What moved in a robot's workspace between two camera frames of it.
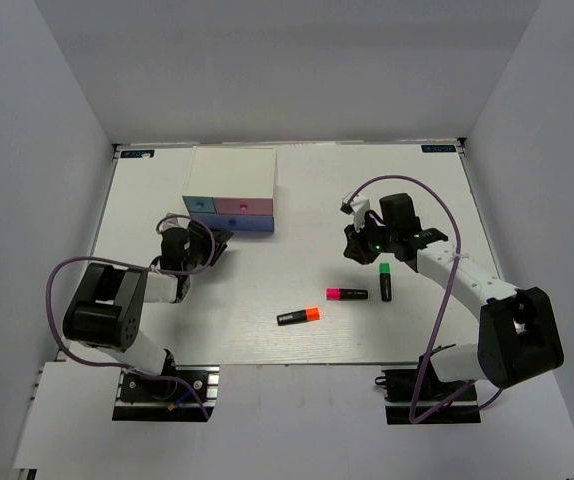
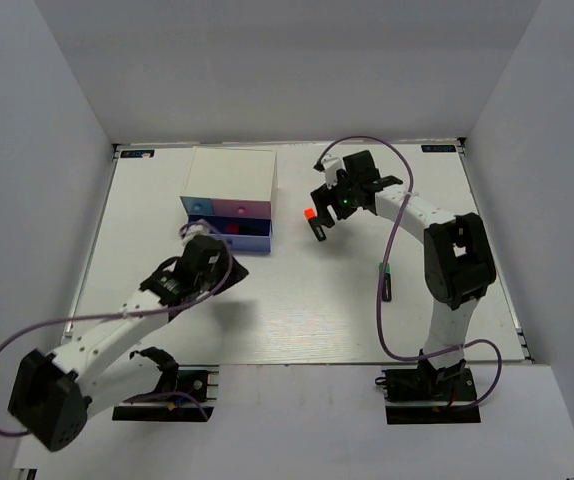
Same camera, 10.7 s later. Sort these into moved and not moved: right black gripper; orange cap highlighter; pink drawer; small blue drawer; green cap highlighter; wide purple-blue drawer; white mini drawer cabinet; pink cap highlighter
Moved: pink cap highlighter; orange cap highlighter; right black gripper; wide purple-blue drawer
Not moved: pink drawer; white mini drawer cabinet; green cap highlighter; small blue drawer
